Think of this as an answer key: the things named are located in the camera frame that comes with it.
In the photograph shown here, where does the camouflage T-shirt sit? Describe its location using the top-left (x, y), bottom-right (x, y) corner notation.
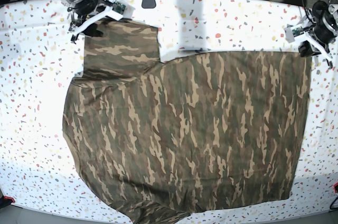
top-left (62, 20), bottom-right (311, 223)

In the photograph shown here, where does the black table mount bracket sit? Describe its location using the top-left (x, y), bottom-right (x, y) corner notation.
top-left (142, 0), bottom-right (156, 9)

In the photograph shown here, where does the red object right edge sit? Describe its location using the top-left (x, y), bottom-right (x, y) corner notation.
top-left (333, 183), bottom-right (338, 194)

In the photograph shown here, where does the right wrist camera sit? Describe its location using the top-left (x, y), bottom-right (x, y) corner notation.
top-left (112, 1), bottom-right (135, 19)

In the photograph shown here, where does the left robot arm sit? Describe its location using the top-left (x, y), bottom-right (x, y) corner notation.
top-left (284, 0), bottom-right (337, 69)

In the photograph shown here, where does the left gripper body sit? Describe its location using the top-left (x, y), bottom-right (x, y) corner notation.
top-left (292, 1), bottom-right (337, 68)

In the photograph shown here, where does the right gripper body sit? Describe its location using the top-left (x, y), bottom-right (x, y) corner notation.
top-left (68, 0), bottom-right (128, 43)

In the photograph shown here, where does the red table corner clamp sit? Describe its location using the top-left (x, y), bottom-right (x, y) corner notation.
top-left (0, 196), bottom-right (15, 206)

